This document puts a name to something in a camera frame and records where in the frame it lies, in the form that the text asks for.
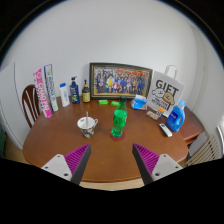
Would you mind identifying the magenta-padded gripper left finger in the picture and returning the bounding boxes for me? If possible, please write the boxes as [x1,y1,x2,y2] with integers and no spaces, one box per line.
[40,143,92,186]

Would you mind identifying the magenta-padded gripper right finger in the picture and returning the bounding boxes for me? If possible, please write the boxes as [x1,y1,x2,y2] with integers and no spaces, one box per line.
[131,143,184,186]

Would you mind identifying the green plastic drink bottle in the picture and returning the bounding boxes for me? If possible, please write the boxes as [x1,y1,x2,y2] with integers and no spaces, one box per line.
[110,95,129,139]

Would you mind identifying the white remote control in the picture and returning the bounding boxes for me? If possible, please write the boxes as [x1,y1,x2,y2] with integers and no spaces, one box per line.
[158,122,174,138]

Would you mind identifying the metal spoon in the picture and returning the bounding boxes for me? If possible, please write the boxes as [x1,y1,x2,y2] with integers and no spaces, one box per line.
[84,111,90,129]

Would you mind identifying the small snack packet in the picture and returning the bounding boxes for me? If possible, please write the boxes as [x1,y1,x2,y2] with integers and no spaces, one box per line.
[145,110,161,121]

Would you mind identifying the blue detergent bottle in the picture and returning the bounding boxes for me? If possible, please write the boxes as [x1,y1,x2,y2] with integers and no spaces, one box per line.
[165,98,187,133]

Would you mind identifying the white radiator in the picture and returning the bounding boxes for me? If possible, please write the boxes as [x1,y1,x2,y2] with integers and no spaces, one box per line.
[184,133,224,167]

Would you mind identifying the blue tissue pack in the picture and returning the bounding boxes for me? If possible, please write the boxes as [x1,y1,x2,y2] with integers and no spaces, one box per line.
[129,94,148,111]

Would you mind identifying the white lotion bottle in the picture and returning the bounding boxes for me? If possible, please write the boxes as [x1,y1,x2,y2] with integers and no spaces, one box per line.
[59,82,71,108]

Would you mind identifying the brown pump bottle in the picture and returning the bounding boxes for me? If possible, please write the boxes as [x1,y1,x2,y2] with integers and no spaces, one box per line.
[81,79,92,104]

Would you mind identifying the dark blue pump bottle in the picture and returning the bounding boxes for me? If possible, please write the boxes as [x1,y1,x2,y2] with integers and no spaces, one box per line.
[69,76,81,105]

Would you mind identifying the white paper gift bag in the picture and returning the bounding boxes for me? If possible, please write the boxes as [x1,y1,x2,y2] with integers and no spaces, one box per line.
[146,64,185,118]

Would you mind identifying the tall pink box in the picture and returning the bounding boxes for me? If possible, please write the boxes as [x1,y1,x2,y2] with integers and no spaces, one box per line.
[32,67,53,120]

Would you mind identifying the brown wooden chair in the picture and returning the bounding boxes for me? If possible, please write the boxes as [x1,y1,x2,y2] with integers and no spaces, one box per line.
[21,84,42,129]

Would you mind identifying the framed group photo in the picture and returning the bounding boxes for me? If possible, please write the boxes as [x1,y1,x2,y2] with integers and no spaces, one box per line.
[89,62,154,100]

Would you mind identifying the white door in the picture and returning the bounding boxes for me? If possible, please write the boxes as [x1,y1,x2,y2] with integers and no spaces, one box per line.
[0,63,24,151]

